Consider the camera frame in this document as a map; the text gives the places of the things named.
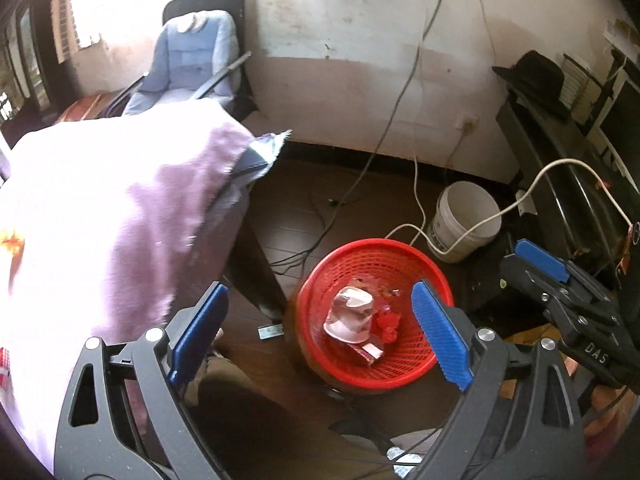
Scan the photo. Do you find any white medicine box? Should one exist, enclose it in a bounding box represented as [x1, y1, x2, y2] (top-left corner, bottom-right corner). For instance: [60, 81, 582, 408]
[348, 342, 384, 366]

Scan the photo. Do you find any black chair with blue cushion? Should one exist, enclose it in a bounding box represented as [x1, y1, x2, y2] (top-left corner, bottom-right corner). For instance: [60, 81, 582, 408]
[99, 0, 257, 122]

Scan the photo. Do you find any red plastic waste basket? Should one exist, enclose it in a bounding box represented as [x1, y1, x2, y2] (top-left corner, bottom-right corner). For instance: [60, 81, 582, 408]
[293, 238, 454, 394]

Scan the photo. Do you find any red plastic ribbon bundle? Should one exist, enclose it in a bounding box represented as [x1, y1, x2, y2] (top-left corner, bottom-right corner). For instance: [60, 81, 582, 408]
[371, 310, 401, 344]

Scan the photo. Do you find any purple tablecloth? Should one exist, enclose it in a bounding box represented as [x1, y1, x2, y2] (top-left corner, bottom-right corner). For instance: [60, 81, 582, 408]
[1, 100, 285, 468]

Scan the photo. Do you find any white cable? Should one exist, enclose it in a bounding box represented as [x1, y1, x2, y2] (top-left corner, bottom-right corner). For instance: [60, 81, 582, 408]
[384, 157, 634, 256]

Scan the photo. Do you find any white plastic bucket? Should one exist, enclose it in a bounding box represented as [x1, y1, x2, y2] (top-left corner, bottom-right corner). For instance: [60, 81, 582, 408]
[426, 181, 502, 263]

